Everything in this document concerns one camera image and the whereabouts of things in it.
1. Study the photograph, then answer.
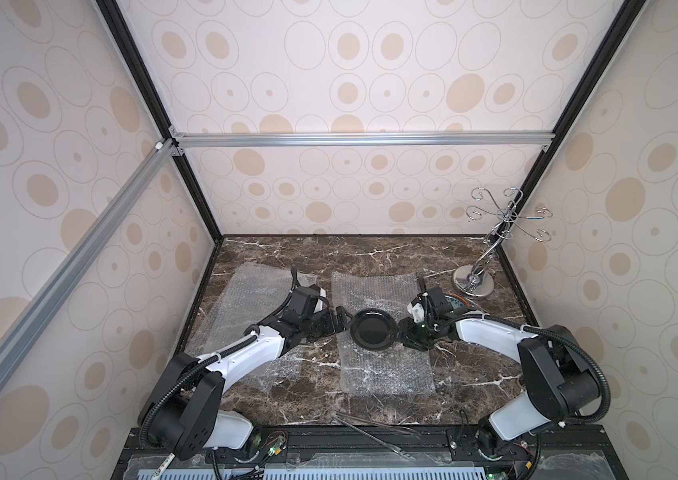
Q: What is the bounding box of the bubble wrap around orange plate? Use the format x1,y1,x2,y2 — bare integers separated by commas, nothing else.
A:
185,262,305,393

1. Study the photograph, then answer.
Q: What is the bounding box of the dark grey dinner plate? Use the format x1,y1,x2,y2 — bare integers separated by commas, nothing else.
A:
350,308,398,351

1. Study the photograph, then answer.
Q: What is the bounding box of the teal patterned dinner plate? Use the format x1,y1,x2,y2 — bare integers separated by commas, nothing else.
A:
446,294,480,312

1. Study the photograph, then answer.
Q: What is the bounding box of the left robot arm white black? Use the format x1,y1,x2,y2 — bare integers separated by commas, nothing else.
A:
138,285,353,460

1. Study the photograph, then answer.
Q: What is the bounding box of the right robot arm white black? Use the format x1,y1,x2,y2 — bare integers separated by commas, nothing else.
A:
398,287,612,450

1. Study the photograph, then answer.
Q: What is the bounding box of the chrome mug tree stand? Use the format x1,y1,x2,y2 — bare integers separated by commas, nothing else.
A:
452,187,554,298

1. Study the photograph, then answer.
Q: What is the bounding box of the silver fork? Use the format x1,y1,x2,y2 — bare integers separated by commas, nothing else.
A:
151,453,175,480

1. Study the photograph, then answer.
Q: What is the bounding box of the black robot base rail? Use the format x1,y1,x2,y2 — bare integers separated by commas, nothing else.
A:
112,420,628,479

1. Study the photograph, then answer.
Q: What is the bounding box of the horizontal aluminium rail back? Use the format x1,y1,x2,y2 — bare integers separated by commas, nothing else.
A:
176,130,555,148

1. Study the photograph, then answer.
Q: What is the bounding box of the diagonal aluminium rail left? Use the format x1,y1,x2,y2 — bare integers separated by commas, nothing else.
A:
0,138,178,391

